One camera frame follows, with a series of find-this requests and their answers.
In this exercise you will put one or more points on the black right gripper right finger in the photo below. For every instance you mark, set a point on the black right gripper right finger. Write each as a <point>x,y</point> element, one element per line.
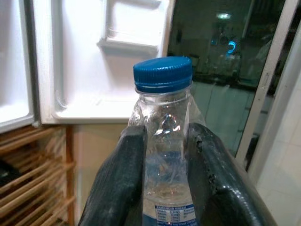
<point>218,179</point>

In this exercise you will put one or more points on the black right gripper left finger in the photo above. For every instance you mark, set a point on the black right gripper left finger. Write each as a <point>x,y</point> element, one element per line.
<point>117,179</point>

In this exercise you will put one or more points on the clear bottle with blue cap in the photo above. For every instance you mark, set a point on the clear bottle with blue cap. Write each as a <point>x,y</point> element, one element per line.
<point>164,106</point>

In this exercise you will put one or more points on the white counter cabinet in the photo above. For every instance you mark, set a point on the white counter cabinet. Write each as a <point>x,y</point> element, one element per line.
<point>94,150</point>

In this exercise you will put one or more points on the wooden slatted shoe rack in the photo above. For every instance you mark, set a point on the wooden slatted shoe rack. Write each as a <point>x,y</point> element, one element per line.
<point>35,188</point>

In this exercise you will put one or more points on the black shoe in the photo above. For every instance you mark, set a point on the black shoe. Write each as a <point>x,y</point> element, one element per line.
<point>8,173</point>

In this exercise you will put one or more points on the glass sliding door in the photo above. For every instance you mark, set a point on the glass sliding door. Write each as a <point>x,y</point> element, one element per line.
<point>211,35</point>

